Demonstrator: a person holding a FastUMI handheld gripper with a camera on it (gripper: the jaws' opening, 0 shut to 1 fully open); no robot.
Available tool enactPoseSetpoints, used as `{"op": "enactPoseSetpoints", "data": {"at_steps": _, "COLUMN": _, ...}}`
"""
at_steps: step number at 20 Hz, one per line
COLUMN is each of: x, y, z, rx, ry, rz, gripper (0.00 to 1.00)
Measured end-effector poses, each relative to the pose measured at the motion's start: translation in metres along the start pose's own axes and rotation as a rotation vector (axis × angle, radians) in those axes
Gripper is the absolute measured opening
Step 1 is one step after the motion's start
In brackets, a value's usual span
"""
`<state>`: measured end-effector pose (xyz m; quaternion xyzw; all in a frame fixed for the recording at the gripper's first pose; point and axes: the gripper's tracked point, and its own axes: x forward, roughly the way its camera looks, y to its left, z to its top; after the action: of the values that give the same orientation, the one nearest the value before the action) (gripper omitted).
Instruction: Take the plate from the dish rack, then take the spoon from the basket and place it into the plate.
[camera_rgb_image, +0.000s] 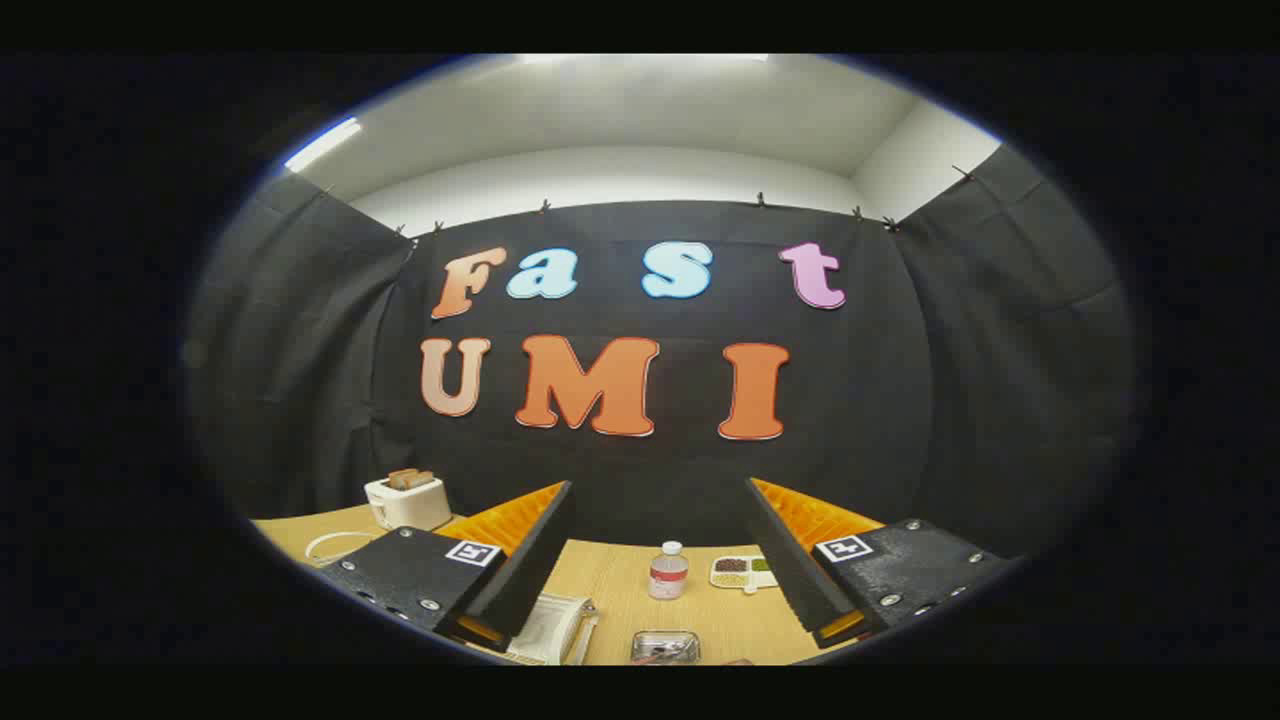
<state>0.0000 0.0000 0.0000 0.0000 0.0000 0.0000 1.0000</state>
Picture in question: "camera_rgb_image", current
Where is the white toaster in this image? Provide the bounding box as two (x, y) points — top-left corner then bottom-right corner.
(364, 476), (453, 532)

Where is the white wire dish rack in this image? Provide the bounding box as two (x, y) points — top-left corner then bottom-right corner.
(305, 532), (601, 666)

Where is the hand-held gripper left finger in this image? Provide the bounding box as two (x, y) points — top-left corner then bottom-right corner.
(318, 480), (577, 654)

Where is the ceiling light strip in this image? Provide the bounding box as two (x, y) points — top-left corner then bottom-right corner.
(284, 117), (363, 172)

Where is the black backdrop cloth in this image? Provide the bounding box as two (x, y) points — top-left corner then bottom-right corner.
(185, 145), (1136, 561)

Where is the white wavy drain tray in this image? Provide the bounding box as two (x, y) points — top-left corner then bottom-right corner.
(515, 595), (589, 663)

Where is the white divided snack dish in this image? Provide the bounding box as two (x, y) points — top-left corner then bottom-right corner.
(709, 555), (779, 595)

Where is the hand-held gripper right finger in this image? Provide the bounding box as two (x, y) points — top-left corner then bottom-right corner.
(744, 477), (1023, 649)

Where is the clear bottle red label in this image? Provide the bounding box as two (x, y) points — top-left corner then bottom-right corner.
(649, 541), (690, 601)

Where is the metal wire basket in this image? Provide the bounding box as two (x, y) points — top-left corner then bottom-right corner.
(631, 630), (702, 666)

